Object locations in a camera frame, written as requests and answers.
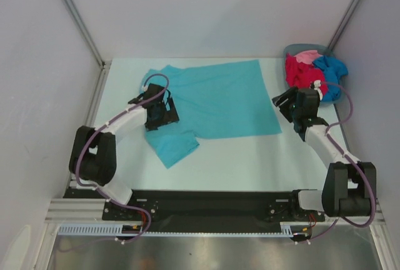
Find teal t-shirt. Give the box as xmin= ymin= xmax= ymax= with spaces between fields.
xmin=142 ymin=60 xmax=281 ymax=168

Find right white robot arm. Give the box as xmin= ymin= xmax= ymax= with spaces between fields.
xmin=272 ymin=87 xmax=377 ymax=228

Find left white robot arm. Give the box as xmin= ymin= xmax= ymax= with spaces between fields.
xmin=69 ymin=83 xmax=179 ymax=220

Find red t-shirt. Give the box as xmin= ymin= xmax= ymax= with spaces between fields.
xmin=284 ymin=54 xmax=325 ymax=88

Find blue t-shirt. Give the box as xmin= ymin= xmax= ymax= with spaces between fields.
xmin=312 ymin=56 xmax=348 ymax=103

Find pink t-shirt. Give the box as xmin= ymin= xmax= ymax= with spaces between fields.
xmin=294 ymin=49 xmax=322 ymax=64

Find grey plastic basket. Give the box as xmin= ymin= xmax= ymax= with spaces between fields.
xmin=283 ymin=43 xmax=348 ymax=104

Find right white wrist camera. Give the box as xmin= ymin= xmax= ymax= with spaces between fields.
xmin=310 ymin=80 xmax=323 ymax=97

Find left aluminium corner post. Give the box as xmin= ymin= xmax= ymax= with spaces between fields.
xmin=61 ymin=0 xmax=105 ymax=69

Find aluminium corner post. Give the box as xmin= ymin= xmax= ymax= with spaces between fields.
xmin=61 ymin=0 xmax=105 ymax=69
xmin=327 ymin=0 xmax=362 ymax=51

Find right aluminium corner post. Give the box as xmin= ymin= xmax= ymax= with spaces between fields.
xmin=327 ymin=0 xmax=362 ymax=51

